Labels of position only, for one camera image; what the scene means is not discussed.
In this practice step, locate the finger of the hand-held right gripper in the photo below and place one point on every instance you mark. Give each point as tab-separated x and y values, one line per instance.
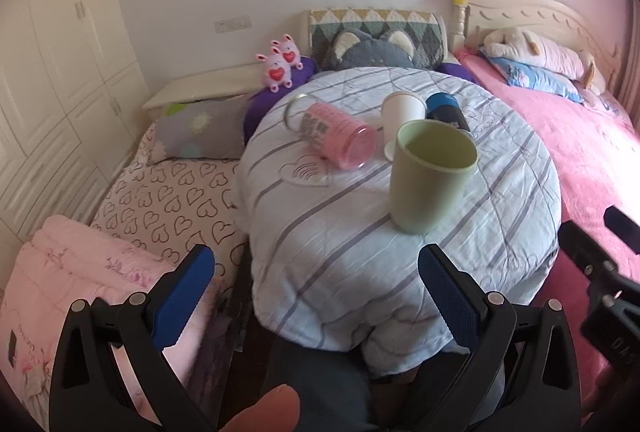
622	227
582	244

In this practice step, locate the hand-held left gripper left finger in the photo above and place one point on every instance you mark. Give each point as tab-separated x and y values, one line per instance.
182	297

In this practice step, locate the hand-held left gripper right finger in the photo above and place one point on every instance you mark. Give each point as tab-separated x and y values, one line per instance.
450	299

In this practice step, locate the pink ribbed cup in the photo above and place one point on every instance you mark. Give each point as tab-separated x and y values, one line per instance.
340	137

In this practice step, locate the green cup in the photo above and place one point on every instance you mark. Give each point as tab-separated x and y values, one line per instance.
425	187

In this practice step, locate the white cup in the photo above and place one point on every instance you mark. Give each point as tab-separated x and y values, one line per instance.
400	122

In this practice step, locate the blue and black cup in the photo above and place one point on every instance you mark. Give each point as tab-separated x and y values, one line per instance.
442	108

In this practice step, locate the person's left hand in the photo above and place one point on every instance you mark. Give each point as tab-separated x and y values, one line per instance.
275	409

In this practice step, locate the pink fleece blanket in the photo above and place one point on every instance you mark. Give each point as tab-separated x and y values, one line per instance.
575	162

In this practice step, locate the heart print bed sheet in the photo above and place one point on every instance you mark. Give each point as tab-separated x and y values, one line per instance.
165	207

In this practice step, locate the folded pink quilt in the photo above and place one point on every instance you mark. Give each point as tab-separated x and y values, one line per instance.
75	272

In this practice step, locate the round table striped cloth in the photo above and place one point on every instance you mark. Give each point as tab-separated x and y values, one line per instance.
325	262

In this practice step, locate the person's dark trouser leg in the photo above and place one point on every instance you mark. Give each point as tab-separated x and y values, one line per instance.
325	392

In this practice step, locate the grey flower pillow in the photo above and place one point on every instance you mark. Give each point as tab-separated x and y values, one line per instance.
210	132

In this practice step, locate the blue cartoon pillow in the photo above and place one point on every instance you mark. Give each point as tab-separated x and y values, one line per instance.
535	79

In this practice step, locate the white and pink plush toy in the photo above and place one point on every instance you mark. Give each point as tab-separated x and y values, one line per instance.
545	49

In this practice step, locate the purple pillow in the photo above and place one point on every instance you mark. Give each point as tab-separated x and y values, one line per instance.
455	71
265	109

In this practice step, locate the cream carved headboard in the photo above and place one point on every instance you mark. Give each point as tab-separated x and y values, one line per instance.
525	9

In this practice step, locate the pink bunny plush toy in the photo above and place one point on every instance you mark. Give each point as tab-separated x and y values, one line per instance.
275	72
290	54

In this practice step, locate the white wardrobe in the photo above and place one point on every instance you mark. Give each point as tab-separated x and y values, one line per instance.
55	87

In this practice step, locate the grey cat cushion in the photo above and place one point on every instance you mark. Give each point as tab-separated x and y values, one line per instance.
370	54

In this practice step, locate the diamond patterned cushion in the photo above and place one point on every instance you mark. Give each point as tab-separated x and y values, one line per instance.
430	32

